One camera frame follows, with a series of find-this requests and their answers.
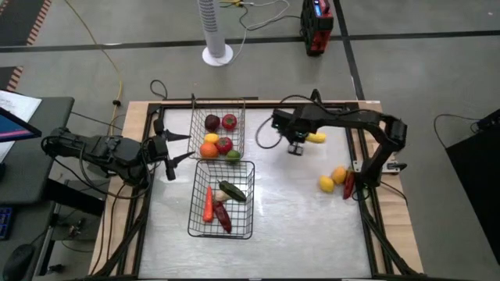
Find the large black wire basket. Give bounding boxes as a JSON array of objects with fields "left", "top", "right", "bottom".
[{"left": 187, "top": 158, "right": 255, "bottom": 240}]

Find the red tomato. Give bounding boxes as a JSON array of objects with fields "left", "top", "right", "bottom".
[{"left": 221, "top": 113, "right": 238, "bottom": 132}]

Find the large black striped-edge floor mat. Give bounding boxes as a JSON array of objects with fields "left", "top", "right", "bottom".
[{"left": 0, "top": 0, "right": 52, "bottom": 47}]

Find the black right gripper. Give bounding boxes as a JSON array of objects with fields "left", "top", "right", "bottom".
[{"left": 272, "top": 108, "right": 309, "bottom": 156}]

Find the thin black cable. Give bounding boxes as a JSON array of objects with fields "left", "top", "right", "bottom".
[{"left": 433, "top": 113, "right": 482, "bottom": 150}]

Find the orange carrot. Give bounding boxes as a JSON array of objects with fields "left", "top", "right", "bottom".
[{"left": 202, "top": 185, "right": 215, "bottom": 223}]

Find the green cucumber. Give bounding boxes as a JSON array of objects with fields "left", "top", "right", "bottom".
[{"left": 218, "top": 180, "right": 248, "bottom": 203}]

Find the black metal table frame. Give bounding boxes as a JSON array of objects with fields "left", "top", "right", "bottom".
[{"left": 93, "top": 100, "right": 425, "bottom": 281}]

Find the red apple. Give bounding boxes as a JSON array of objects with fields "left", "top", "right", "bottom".
[{"left": 215, "top": 137, "right": 234, "bottom": 155}]

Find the red chili pepper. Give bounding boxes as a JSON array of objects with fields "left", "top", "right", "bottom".
[{"left": 342, "top": 169, "right": 355, "bottom": 200}]

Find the black computer mouse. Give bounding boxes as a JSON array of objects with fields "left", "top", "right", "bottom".
[{"left": 1, "top": 244, "right": 36, "bottom": 281}]

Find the white paper sheet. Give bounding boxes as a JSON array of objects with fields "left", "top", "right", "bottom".
[{"left": 0, "top": 90, "right": 42, "bottom": 163}]

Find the yellow-orange round fruit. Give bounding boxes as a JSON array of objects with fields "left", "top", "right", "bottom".
[{"left": 331, "top": 165, "right": 348, "bottom": 186}]

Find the white tower fan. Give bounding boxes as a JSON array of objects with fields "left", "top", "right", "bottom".
[{"left": 197, "top": 0, "right": 234, "bottom": 67}]

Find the small black wire basket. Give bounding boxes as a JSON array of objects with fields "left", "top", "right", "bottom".
[{"left": 187, "top": 97, "right": 246, "bottom": 161}]

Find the orange fruit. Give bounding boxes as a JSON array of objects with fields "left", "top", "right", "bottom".
[{"left": 199, "top": 141, "right": 220, "bottom": 159}]

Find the black desk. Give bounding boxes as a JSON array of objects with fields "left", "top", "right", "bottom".
[{"left": 0, "top": 96, "right": 75, "bottom": 206}]

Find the large black box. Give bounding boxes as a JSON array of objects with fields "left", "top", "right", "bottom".
[{"left": 445, "top": 108, "right": 500, "bottom": 266}]

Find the black looped cable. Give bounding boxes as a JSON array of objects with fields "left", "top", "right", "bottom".
[{"left": 149, "top": 79, "right": 169, "bottom": 101}]

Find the computer monitor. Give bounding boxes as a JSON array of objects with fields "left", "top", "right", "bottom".
[{"left": 0, "top": 107, "right": 43, "bottom": 144}]

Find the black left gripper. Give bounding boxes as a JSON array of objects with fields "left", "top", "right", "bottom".
[{"left": 141, "top": 118, "right": 195, "bottom": 181}]

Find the black keyboard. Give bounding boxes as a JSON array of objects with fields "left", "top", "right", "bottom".
[{"left": 0, "top": 206, "right": 15, "bottom": 241}]

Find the dark red plum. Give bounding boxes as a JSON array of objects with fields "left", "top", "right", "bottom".
[{"left": 204, "top": 114, "right": 221, "bottom": 133}]

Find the small black striped-edge floor mat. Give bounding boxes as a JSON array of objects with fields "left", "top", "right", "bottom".
[{"left": 0, "top": 66, "right": 24, "bottom": 93}]

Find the large yellow lemon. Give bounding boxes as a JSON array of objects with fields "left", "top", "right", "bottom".
[{"left": 319, "top": 175, "right": 336, "bottom": 194}]

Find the dark red long pepper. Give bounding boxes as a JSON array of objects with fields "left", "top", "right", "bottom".
[{"left": 213, "top": 201, "right": 233, "bottom": 234}]

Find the yellow floor cable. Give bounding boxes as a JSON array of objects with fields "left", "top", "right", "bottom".
[{"left": 64, "top": 0, "right": 124, "bottom": 152}]

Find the white floor cable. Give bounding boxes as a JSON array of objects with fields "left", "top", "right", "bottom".
[{"left": 218, "top": 0, "right": 302, "bottom": 66}]

